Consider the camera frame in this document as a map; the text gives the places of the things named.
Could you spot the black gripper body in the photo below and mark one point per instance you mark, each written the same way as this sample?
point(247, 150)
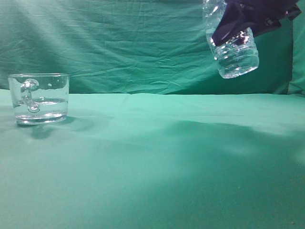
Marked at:
point(266, 15)

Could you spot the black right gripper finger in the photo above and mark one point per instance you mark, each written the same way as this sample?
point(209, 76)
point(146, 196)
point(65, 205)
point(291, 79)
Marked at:
point(232, 21)

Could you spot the clear plastic water bottle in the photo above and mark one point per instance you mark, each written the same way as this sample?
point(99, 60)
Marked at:
point(238, 55)

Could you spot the green backdrop cloth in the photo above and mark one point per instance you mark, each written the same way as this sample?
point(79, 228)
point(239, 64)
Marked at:
point(139, 46)

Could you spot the green table cloth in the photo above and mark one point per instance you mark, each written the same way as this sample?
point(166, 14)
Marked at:
point(147, 161)

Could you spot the clear glass mug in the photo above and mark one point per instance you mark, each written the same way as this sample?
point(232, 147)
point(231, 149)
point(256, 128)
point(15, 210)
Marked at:
point(39, 98)

